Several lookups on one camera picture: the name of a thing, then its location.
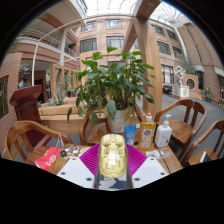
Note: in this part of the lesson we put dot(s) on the white pump bottle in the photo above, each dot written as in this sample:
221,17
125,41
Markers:
162,135

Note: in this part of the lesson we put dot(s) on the dark red wooden lectern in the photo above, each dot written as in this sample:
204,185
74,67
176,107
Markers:
28,106

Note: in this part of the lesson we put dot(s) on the dark printed sticker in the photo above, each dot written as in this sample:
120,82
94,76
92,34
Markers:
75,148

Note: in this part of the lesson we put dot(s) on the yellow dish soap bottle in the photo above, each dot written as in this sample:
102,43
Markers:
146,133

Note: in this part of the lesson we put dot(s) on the white die-cut sticker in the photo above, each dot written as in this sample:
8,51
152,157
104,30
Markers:
70,152

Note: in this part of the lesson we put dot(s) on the flat black notebook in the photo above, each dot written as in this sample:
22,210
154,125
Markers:
205,156

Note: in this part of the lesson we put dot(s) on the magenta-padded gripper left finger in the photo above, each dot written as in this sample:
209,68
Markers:
75,170

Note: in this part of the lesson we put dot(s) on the yellow computer mouse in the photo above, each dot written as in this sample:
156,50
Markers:
113,156

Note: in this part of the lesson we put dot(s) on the green plant in white pot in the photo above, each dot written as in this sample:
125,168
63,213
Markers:
113,86

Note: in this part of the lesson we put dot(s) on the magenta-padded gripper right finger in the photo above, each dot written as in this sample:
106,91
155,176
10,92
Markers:
148,170

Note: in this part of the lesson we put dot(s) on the dark bust statue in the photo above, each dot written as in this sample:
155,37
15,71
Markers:
24,78

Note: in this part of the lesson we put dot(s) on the long wooden planter box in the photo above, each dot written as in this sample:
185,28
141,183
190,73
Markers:
60,116

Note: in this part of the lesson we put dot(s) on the red paper shopping bag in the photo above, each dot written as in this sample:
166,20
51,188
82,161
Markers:
48,160

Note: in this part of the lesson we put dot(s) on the small black case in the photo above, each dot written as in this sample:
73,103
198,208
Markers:
63,153

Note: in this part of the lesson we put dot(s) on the dark parked car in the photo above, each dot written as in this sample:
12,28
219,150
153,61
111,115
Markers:
167,89

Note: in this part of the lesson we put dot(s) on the white sculpture on pedestal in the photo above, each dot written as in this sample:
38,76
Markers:
180,88

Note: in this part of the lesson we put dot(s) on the blue squeeze tube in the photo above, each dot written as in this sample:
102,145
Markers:
130,135

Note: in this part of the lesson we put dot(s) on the clear plastic packet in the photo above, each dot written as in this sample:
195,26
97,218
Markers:
158,153

